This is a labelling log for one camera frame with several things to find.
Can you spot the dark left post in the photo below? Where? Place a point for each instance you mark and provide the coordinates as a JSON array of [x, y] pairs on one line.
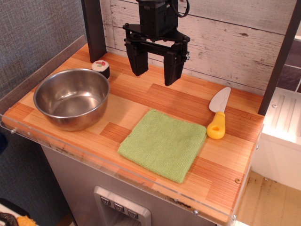
[[94, 29]]

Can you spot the orange and black object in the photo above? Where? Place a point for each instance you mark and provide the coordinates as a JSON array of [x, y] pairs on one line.
[[10, 220]]

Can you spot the dark post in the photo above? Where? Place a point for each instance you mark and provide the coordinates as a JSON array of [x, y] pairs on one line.
[[281, 59], [94, 29]]

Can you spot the grey toy fridge cabinet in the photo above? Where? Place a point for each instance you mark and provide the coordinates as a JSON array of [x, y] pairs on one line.
[[78, 180]]

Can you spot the silver dispenser button panel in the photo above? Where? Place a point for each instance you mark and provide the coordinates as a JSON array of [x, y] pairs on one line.
[[115, 210]]

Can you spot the clear acrylic edge guard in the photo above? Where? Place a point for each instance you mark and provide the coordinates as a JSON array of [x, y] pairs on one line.
[[217, 217]]

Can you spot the yellow handled toy knife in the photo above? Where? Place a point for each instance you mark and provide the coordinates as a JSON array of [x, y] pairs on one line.
[[217, 127]]

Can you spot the dark right post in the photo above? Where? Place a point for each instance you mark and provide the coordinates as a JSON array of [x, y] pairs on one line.
[[281, 59]]

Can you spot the toy sushi roll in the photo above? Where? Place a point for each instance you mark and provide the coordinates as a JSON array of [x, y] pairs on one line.
[[101, 67]]

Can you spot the white toy sink unit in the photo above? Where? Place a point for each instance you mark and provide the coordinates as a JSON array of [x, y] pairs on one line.
[[278, 152]]

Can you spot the stainless steel bowl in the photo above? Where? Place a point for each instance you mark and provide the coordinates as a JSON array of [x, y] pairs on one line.
[[73, 99]]

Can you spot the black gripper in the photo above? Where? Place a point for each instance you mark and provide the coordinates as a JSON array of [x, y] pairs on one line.
[[157, 33]]

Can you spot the green cloth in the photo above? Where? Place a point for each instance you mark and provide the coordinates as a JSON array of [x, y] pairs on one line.
[[164, 145]]

